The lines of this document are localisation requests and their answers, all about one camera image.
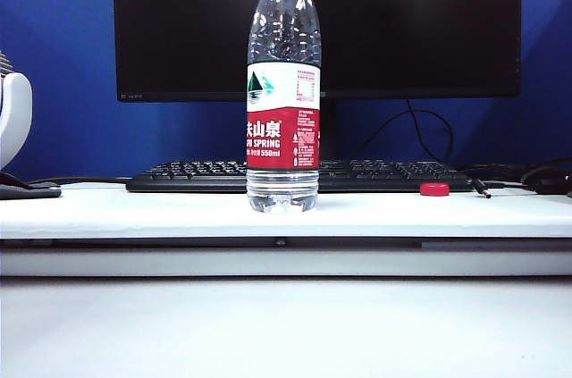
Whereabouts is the clear plastic water bottle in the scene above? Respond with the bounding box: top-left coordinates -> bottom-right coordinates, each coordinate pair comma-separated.
245,0 -> 323,214

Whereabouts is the red bottle cap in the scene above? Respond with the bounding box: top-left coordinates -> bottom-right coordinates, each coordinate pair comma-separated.
418,181 -> 450,197

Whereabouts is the black monitor stand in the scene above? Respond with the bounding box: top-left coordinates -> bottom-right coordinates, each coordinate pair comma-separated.
319,98 -> 338,160

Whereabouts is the black keyboard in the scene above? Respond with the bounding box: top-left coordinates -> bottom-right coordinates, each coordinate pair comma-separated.
124,158 -> 474,194

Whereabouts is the black computer monitor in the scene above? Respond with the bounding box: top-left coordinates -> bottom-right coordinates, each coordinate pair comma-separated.
111,0 -> 523,103

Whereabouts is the grey cloth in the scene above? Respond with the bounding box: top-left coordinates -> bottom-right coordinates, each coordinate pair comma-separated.
0,171 -> 63,200

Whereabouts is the black monitor cable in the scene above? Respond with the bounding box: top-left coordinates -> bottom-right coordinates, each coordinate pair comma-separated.
356,98 -> 454,164

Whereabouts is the black barrel plug cable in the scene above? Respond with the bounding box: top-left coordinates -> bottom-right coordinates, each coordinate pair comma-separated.
468,176 -> 526,199

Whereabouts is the black keyboard cable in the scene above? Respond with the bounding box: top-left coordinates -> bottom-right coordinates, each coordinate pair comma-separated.
24,175 -> 133,188

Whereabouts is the black coiled cable bundle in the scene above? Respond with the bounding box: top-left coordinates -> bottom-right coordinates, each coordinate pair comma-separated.
459,155 -> 572,198

